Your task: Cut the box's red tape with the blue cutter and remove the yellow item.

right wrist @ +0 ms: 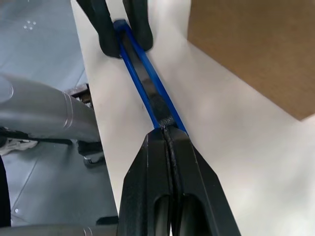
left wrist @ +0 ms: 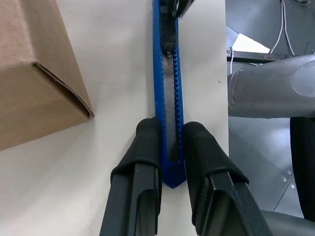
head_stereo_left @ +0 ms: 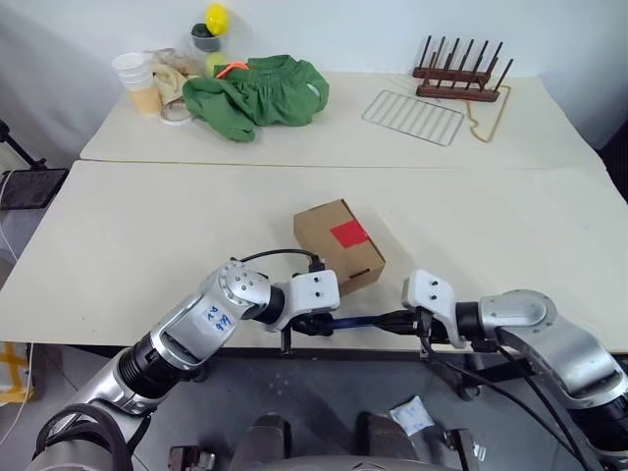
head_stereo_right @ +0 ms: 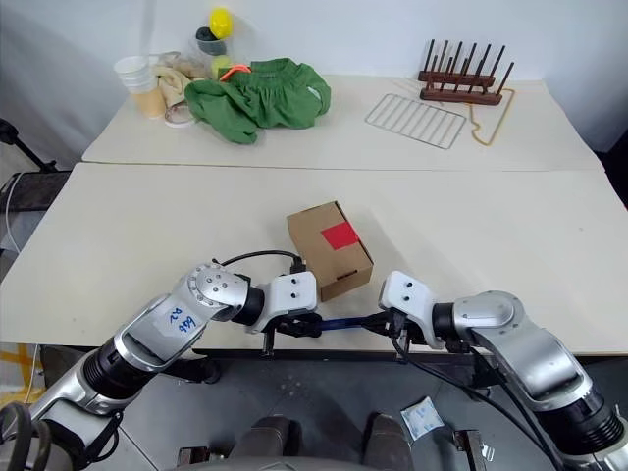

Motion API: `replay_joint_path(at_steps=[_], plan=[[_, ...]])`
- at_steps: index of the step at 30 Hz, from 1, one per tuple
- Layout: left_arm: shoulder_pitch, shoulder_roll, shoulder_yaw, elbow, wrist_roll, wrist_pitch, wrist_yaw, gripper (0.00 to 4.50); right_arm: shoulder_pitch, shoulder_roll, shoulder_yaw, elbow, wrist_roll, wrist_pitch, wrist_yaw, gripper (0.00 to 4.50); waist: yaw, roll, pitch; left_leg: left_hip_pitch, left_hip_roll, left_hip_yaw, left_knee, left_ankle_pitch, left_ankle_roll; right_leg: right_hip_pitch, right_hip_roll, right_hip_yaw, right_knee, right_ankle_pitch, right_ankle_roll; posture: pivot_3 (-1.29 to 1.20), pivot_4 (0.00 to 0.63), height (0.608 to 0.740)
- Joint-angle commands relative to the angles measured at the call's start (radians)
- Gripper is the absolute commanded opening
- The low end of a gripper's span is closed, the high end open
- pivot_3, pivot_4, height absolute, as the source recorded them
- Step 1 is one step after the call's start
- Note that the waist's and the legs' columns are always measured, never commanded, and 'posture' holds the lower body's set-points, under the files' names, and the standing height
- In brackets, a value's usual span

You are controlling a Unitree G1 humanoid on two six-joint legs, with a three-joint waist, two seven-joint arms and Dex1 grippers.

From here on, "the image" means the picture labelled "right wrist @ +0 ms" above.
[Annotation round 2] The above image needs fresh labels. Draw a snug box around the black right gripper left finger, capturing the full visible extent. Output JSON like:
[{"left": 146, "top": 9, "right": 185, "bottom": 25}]
[{"left": 117, "top": 127, "right": 174, "bottom": 236}]

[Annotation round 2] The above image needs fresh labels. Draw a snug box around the black rounded object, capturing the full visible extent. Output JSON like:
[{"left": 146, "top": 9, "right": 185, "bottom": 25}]
[{"left": 0, "top": 154, "right": 12, "bottom": 229}]

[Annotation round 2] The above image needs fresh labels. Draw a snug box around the black table leg foot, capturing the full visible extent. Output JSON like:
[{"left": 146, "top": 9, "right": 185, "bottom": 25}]
[{"left": 77, "top": 139, "right": 104, "bottom": 169}]

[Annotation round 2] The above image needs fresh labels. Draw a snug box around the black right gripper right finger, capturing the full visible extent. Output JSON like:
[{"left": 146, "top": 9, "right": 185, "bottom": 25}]
[{"left": 164, "top": 125, "right": 242, "bottom": 236}]

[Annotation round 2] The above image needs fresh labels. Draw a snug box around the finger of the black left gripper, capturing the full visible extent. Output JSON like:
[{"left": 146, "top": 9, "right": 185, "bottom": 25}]
[
  {"left": 76, "top": 0, "right": 123, "bottom": 59},
  {"left": 122, "top": 0, "right": 155, "bottom": 53}
]

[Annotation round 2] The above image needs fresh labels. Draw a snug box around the brown cardboard box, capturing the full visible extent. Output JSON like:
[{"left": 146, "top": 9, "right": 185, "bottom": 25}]
[{"left": 187, "top": 0, "right": 315, "bottom": 121}]

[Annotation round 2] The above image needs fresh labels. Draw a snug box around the blue elastic band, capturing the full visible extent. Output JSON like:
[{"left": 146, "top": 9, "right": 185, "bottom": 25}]
[{"left": 113, "top": 19, "right": 189, "bottom": 136}]

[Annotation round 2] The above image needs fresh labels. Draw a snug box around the white sneaker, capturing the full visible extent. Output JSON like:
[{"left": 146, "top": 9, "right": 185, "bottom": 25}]
[{"left": 0, "top": 137, "right": 38, "bottom": 156}]

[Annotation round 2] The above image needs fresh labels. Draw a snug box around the dark metal table bracket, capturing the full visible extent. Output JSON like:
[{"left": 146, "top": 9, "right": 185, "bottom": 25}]
[{"left": 65, "top": 83, "right": 94, "bottom": 109}]

